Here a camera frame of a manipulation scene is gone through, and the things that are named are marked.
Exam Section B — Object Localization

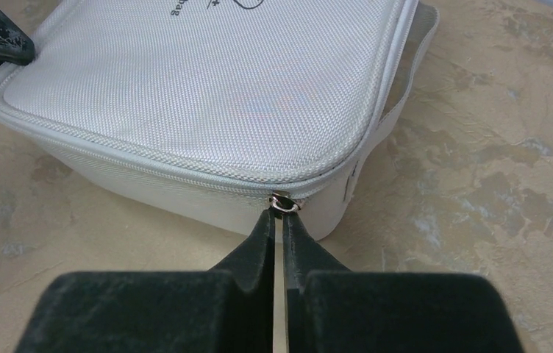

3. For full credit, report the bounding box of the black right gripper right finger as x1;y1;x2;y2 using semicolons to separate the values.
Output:
282;213;523;352

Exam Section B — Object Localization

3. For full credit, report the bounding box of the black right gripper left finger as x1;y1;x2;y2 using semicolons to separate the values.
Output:
16;210;276;352

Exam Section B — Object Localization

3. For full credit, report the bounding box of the grey medicine case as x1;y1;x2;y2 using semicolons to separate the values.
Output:
0;1;439;239

